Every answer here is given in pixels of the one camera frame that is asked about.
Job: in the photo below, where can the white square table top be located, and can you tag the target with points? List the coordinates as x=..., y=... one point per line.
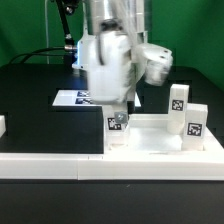
x=148, y=135

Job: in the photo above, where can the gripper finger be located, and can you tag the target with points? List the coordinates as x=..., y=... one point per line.
x=121, y=117

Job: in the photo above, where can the white marker sheet with tags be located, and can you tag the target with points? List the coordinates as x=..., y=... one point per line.
x=79, y=98

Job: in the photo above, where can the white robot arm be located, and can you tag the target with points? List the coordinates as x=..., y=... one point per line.
x=150, y=62

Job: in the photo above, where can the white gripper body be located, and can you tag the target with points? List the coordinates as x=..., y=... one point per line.
x=109, y=68

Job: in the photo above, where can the white U-shaped fence frame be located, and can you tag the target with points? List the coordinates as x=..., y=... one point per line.
x=112, y=166

